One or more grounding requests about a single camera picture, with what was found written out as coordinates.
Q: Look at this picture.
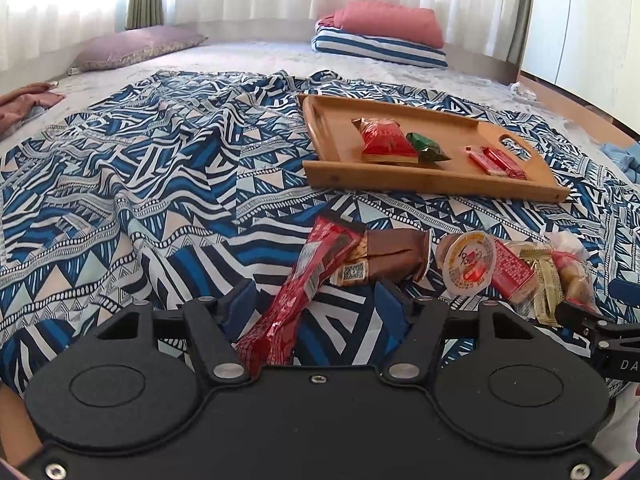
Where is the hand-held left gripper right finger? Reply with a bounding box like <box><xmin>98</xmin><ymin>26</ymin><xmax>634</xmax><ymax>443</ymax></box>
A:
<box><xmin>377</xmin><ymin>282</ymin><xmax>536</xmax><ymax>387</ymax></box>

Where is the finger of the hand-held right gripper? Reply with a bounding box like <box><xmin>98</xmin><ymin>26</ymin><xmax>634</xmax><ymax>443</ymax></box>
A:
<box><xmin>555</xmin><ymin>300</ymin><xmax>640</xmax><ymax>343</ymax></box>

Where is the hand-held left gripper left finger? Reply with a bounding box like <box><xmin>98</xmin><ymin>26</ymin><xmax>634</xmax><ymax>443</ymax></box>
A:
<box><xmin>95</xmin><ymin>280</ymin><xmax>257</xmax><ymax>387</ymax></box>

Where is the brown wafer packet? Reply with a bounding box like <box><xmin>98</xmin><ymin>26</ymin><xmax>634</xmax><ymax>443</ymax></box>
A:
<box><xmin>345</xmin><ymin>230</ymin><xmax>433</xmax><ymax>286</ymax></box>

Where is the white pastry packet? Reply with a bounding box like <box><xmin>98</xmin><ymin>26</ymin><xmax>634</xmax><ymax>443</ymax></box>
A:
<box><xmin>550</xmin><ymin>232</ymin><xmax>598</xmax><ymax>311</ymax></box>

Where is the long red snack bar packet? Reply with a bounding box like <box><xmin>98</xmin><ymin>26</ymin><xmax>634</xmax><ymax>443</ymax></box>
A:
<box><xmin>235</xmin><ymin>217</ymin><xmax>366</xmax><ymax>378</ymax></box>

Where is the gold cracker packet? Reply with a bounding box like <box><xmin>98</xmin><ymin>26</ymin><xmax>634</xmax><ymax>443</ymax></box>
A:
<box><xmin>520</xmin><ymin>255</ymin><xmax>561</xmax><ymax>326</ymax></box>

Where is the round jelly cup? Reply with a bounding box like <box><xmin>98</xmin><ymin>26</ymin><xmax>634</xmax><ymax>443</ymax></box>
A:
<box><xmin>442</xmin><ymin>231</ymin><xmax>498</xmax><ymax>297</ymax></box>

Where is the green snack packet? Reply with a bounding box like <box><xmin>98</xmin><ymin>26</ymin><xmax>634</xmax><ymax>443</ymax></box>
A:
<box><xmin>406</xmin><ymin>132</ymin><xmax>451</xmax><ymax>163</ymax></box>

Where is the large red nut packet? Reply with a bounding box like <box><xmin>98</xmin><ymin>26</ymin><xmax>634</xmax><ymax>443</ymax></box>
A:
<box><xmin>351</xmin><ymin>116</ymin><xmax>420</xmax><ymax>165</ymax></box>

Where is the small red snack packet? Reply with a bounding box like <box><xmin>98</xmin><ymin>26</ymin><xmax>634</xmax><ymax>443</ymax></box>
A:
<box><xmin>482</xmin><ymin>146</ymin><xmax>527</xmax><ymax>180</ymax></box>
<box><xmin>466</xmin><ymin>146</ymin><xmax>506</xmax><ymax>176</ymax></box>

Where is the wooden tray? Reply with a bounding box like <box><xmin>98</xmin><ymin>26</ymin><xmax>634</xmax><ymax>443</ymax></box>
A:
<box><xmin>297</xmin><ymin>92</ymin><xmax>571</xmax><ymax>203</ymax></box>

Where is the light blue cloth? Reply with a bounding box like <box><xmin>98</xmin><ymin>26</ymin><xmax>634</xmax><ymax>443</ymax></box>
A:
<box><xmin>600</xmin><ymin>142</ymin><xmax>640</xmax><ymax>181</ymax></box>

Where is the blue white patterned blanket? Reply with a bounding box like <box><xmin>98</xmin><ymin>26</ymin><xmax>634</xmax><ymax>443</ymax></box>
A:
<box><xmin>0</xmin><ymin>69</ymin><xmax>640</xmax><ymax>391</ymax></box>

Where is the wooden side board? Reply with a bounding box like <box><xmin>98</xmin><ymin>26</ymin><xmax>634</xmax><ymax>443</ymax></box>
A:
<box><xmin>517</xmin><ymin>71</ymin><xmax>640</xmax><ymax>133</ymax></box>

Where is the white crumpled plastic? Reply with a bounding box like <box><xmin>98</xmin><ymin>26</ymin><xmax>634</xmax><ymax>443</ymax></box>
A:
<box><xmin>510</xmin><ymin>80</ymin><xmax>543</xmax><ymax>103</ymax></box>

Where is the pale grey bed mattress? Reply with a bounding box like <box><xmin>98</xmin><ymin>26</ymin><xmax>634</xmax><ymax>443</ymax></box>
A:
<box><xmin>0</xmin><ymin>40</ymin><xmax>640</xmax><ymax>161</ymax></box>

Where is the blue white striped pillow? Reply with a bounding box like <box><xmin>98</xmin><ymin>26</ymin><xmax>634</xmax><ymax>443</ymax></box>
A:
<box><xmin>311</xmin><ymin>27</ymin><xmax>448</xmax><ymax>68</ymax></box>

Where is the purple pillow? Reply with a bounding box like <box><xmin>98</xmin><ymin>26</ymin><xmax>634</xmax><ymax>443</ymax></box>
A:
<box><xmin>70</xmin><ymin>26</ymin><xmax>208</xmax><ymax>72</ymax></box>

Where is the pink pillow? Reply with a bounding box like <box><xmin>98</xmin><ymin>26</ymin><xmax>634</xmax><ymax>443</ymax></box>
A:
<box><xmin>316</xmin><ymin>1</ymin><xmax>446</xmax><ymax>50</ymax></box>

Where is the white wardrobe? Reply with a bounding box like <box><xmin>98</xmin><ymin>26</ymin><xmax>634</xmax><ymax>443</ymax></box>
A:
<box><xmin>520</xmin><ymin>0</ymin><xmax>640</xmax><ymax>111</ymax></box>

